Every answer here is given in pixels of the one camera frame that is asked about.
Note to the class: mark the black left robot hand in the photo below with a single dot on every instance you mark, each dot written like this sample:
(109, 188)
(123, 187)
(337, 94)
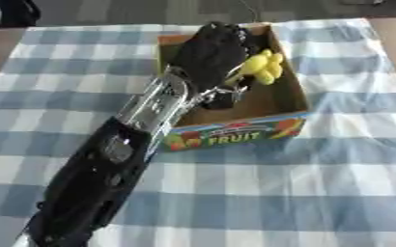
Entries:
(210, 56)

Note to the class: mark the yellow toy fruit bunch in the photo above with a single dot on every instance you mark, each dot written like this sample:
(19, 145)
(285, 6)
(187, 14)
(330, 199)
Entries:
(262, 66)

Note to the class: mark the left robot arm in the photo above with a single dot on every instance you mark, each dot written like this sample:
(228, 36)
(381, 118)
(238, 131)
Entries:
(103, 167)

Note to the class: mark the printed cardboard box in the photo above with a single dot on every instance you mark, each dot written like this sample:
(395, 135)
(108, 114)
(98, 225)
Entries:
(252, 106)

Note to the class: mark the dark chair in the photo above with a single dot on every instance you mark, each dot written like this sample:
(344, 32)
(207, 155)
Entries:
(16, 12)

